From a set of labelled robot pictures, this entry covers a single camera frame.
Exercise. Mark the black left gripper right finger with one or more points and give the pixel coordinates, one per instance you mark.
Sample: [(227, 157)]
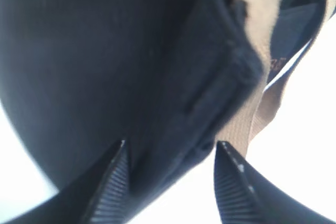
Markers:
[(243, 195)]

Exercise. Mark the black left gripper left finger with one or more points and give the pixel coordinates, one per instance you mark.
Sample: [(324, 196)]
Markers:
[(99, 195)]

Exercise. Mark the black fabric bag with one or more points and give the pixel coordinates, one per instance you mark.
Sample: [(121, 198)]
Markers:
[(77, 76)]

